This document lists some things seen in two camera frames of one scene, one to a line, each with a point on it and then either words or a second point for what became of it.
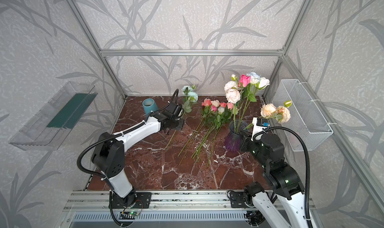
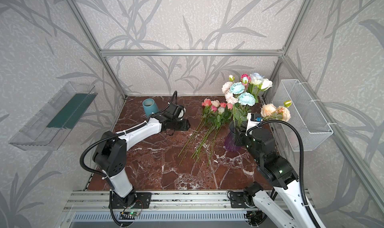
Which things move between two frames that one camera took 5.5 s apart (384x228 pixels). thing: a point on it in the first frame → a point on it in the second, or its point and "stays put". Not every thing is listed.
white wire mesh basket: (306, 117) stays put
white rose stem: (262, 82) → (257, 82)
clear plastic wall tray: (46, 131) stays put
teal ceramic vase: (149, 105) stays put
